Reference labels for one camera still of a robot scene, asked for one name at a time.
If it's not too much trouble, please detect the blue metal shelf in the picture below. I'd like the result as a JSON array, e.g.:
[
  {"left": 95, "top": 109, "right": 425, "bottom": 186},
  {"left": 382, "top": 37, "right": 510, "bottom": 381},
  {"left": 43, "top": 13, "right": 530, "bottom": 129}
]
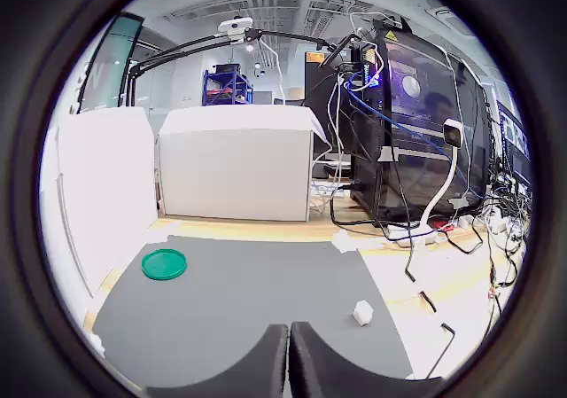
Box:
[{"left": 203, "top": 62, "right": 255, "bottom": 107}]

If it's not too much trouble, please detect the computer screen with windows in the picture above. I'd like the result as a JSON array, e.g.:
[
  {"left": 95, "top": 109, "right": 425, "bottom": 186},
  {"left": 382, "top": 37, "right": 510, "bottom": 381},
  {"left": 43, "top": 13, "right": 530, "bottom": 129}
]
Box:
[{"left": 494, "top": 99, "right": 532, "bottom": 176}]

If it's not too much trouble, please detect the white power strip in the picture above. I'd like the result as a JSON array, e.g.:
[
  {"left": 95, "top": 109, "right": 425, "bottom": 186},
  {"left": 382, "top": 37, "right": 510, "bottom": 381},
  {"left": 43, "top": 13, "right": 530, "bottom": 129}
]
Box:
[{"left": 385, "top": 222, "right": 440, "bottom": 247}]

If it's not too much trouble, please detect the black camera cable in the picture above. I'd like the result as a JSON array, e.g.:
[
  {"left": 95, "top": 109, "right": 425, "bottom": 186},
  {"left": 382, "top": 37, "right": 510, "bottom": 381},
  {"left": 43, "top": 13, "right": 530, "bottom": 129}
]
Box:
[{"left": 404, "top": 220, "right": 456, "bottom": 380}]

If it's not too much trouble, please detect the dark teal banner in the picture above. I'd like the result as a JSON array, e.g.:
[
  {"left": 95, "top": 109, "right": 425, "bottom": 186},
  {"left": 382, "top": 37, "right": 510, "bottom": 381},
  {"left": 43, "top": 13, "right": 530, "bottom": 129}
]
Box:
[{"left": 78, "top": 12, "right": 145, "bottom": 115}]

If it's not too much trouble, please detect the round green lid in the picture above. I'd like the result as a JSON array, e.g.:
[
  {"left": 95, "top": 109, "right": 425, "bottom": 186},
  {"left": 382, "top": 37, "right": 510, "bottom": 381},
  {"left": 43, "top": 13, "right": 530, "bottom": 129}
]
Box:
[{"left": 141, "top": 248, "right": 188, "bottom": 281}]

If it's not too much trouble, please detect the small white plastic terminal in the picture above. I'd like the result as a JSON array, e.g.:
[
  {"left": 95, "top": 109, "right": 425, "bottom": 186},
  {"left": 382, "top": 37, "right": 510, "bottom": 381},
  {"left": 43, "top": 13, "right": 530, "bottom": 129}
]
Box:
[{"left": 353, "top": 299, "right": 374, "bottom": 328}]

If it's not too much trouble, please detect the white webcam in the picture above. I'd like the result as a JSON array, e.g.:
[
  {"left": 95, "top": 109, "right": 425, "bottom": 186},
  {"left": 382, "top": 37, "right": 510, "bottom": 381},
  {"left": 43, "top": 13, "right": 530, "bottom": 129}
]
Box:
[{"left": 217, "top": 16, "right": 255, "bottom": 44}]

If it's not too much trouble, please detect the black computer tower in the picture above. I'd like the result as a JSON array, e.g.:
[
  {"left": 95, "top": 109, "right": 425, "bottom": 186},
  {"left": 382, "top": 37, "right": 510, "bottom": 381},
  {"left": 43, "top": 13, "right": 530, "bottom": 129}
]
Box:
[{"left": 348, "top": 26, "right": 491, "bottom": 227}]

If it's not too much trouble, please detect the white camera on gooseneck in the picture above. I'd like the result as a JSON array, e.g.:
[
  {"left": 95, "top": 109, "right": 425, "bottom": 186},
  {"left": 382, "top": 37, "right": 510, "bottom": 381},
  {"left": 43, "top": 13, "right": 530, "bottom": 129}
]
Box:
[{"left": 400, "top": 117, "right": 463, "bottom": 246}]

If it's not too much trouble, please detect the dark grey mat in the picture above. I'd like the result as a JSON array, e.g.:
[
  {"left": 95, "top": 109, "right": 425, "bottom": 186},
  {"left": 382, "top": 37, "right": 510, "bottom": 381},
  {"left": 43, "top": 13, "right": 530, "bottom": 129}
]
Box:
[{"left": 90, "top": 234, "right": 416, "bottom": 390}]

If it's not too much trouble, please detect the white partition box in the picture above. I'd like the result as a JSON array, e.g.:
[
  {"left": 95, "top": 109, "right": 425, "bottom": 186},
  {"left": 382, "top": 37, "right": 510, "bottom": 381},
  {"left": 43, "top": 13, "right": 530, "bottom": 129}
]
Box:
[
  {"left": 56, "top": 105, "right": 159, "bottom": 293},
  {"left": 156, "top": 104, "right": 330, "bottom": 222},
  {"left": 39, "top": 125, "right": 92, "bottom": 313}
]

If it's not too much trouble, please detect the black monitor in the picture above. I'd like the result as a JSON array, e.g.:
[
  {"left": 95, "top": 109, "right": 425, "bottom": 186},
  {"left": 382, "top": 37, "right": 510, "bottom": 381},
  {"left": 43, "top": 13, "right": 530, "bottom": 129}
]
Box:
[{"left": 303, "top": 51, "right": 356, "bottom": 160}]

